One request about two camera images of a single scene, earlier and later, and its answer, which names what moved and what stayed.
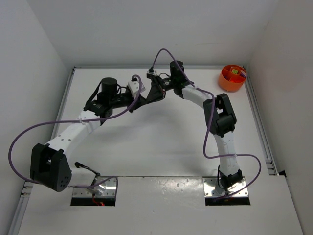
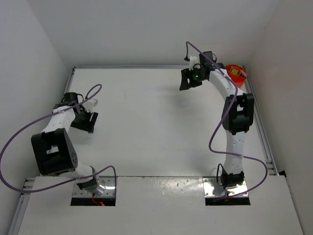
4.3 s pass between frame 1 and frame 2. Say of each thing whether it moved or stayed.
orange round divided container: stayed
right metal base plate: stayed
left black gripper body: moved
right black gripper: moved
